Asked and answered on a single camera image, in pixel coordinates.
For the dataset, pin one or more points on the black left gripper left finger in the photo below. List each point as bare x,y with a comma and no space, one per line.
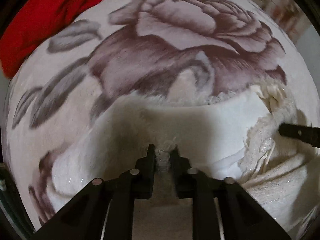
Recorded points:
104,209

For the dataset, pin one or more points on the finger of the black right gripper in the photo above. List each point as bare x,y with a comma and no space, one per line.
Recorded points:
306,134

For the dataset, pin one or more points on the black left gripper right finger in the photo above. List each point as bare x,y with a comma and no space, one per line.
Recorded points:
221,209

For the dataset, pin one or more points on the white fluffy garment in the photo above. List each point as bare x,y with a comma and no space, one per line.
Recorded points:
235,138

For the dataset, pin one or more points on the floral plush bed blanket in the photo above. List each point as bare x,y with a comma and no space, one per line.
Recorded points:
187,52

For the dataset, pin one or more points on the red blanket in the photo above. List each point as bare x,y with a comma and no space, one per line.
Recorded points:
35,22

